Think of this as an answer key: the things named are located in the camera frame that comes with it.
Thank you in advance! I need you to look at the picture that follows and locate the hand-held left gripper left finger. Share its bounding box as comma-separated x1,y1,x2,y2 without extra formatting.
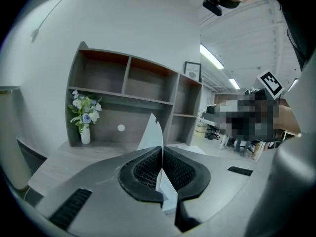
34,146,184,237

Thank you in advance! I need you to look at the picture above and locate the black framed picture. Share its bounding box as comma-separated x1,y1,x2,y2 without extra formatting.
183,61,202,82

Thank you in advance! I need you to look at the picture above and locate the blue and white flower bouquet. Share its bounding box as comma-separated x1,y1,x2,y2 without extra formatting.
68,89,103,134

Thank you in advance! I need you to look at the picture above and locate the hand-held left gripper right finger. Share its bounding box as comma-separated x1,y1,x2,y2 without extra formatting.
162,146,260,233

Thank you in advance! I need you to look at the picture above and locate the grey wall cable conduit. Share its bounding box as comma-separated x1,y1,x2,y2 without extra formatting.
30,0,75,43

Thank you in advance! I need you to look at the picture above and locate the black head-mounted camera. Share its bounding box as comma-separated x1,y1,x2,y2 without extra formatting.
202,0,223,17

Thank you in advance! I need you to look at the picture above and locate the black office chair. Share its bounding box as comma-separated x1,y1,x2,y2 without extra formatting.
205,126,221,141

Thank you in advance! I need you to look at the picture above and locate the long ceiling light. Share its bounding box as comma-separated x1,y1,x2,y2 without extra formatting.
199,43,225,70
228,78,241,90

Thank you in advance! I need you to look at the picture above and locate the grey wooden shelf unit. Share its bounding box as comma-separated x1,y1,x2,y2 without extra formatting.
65,41,204,148

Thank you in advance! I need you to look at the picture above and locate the white sheet of paper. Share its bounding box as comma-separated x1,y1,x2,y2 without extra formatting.
136,112,179,215

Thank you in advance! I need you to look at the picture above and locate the white ceramic vase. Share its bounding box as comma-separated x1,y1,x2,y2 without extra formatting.
80,126,91,145

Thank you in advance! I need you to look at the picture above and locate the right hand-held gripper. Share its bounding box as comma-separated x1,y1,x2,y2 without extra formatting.
246,58,316,237

